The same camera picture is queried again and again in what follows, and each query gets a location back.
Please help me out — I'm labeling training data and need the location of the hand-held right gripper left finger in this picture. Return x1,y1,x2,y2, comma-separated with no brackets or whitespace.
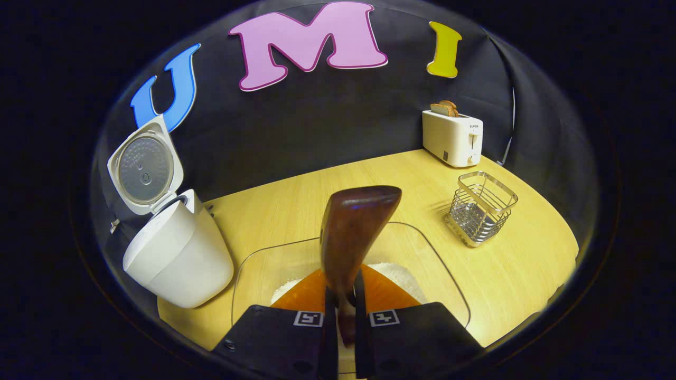
211,268,339,380

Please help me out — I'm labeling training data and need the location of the brown wooden spoon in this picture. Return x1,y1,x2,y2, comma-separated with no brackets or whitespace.
320,185,402,347

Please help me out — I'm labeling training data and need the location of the white rice cooker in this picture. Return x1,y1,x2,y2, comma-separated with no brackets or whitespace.
107,115,234,309

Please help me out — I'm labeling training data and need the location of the metal wire chopstick holder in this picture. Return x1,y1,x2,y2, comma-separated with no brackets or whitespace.
446,171,519,248

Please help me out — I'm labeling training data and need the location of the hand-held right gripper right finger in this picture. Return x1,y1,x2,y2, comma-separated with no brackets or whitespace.
353,264,484,379

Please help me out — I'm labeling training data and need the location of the black backdrop cloth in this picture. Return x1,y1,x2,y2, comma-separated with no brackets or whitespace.
90,0,597,249

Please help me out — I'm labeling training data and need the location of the white toaster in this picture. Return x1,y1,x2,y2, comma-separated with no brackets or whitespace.
421,109,484,168

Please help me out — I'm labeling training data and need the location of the clear plastic container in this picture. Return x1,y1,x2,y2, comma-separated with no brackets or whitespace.
231,222,472,349

